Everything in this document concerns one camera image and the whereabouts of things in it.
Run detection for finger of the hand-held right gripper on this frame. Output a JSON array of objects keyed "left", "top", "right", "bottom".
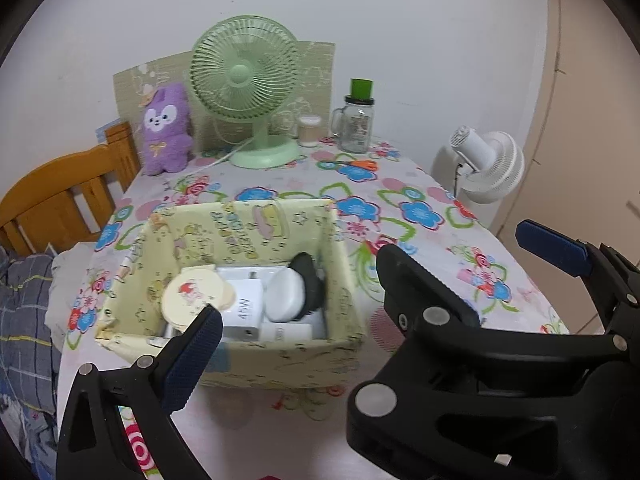
[
  {"left": 599, "top": 242, "right": 640, "bottom": 281},
  {"left": 516, "top": 219, "right": 640, "bottom": 337}
]

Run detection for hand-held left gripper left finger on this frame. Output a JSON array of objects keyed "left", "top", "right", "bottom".
[{"left": 55, "top": 304, "right": 224, "bottom": 480}]

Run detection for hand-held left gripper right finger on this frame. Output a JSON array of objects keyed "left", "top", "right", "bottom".
[{"left": 346, "top": 243, "right": 640, "bottom": 480}]

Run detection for round cream tin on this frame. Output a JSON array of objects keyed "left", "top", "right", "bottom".
[{"left": 161, "top": 266, "right": 236, "bottom": 335}]

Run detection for white power adapter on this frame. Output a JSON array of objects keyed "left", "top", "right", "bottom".
[{"left": 216, "top": 266, "right": 281, "bottom": 342}]

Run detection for yellow printed fabric storage box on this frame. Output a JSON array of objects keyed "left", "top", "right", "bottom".
[{"left": 95, "top": 197, "right": 366, "bottom": 391}]

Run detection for black rounded object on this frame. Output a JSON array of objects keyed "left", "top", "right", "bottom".
[{"left": 289, "top": 252, "right": 327, "bottom": 321}]

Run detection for white rounded case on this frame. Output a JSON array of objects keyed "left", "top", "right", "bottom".
[{"left": 262, "top": 266, "right": 309, "bottom": 323}]

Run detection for floral tablecloth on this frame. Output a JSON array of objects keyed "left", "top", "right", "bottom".
[{"left": 55, "top": 135, "right": 571, "bottom": 480}]

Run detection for white clip fan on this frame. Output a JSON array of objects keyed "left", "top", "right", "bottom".
[{"left": 432, "top": 125, "right": 526, "bottom": 206}]

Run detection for beige door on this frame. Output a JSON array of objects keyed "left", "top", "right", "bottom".
[{"left": 490, "top": 0, "right": 640, "bottom": 336}]

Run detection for white cloth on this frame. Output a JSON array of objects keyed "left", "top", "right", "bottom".
[{"left": 45, "top": 242, "right": 101, "bottom": 346}]

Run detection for grey plaid blanket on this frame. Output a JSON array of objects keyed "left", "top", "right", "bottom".
[{"left": 0, "top": 247, "right": 63, "bottom": 480}]

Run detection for glass mug with green lid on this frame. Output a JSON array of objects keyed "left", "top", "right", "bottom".
[{"left": 329, "top": 78, "right": 376, "bottom": 154}]

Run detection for cotton swab jar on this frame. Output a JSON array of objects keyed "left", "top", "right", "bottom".
[{"left": 297, "top": 114, "right": 322, "bottom": 147}]

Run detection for wooden chair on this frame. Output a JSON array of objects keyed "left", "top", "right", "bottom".
[{"left": 0, "top": 121, "right": 143, "bottom": 256}]

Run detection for yellow-green printed board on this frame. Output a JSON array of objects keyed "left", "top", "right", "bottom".
[{"left": 112, "top": 40, "right": 335, "bottom": 153}]

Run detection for purple plush toy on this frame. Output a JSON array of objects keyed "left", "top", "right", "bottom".
[{"left": 139, "top": 85, "right": 195, "bottom": 177}]

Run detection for blue printed paper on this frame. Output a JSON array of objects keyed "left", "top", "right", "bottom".
[{"left": 95, "top": 119, "right": 123, "bottom": 146}]

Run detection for green desk fan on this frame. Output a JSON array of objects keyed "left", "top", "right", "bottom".
[{"left": 189, "top": 16, "right": 302, "bottom": 170}]

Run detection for orange handled scissors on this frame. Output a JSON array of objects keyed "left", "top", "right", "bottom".
[{"left": 320, "top": 159, "right": 380, "bottom": 170}]

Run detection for white fan cable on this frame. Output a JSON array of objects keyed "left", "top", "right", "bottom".
[{"left": 187, "top": 142, "right": 251, "bottom": 168}]

